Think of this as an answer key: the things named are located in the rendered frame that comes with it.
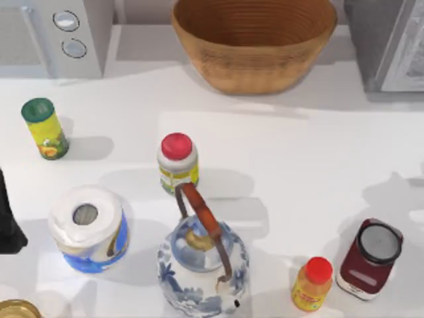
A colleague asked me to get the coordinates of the round grey microwave knob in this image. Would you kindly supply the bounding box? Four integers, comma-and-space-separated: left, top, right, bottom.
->
52, 10, 81, 32
61, 38, 88, 59

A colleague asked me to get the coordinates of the blue and white teapot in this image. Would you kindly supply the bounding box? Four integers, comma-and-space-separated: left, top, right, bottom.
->
156, 182, 250, 318

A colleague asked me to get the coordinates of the yellow bottle with red cap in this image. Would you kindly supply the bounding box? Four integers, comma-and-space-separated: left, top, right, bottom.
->
291, 256, 334, 313

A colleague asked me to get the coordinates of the dark red jar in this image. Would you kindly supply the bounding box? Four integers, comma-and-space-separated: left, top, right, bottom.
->
335, 217, 405, 293

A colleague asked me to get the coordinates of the brown woven basket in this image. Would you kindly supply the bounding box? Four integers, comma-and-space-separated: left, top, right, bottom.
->
170, 0, 339, 96

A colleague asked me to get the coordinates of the white paper towel roll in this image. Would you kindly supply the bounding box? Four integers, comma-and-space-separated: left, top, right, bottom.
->
47, 185, 130, 274

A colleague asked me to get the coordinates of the pale microwave oven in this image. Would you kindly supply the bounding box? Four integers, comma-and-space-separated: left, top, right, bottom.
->
0, 0, 116, 80

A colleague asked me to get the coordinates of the grey cabinet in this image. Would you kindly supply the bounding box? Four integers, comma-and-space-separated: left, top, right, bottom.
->
343, 0, 424, 94

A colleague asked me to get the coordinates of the white jar with red lid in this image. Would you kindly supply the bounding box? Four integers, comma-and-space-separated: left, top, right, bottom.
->
156, 132, 200, 197

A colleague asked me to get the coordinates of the green and yellow can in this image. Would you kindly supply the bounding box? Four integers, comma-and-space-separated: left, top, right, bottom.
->
21, 97, 71, 161

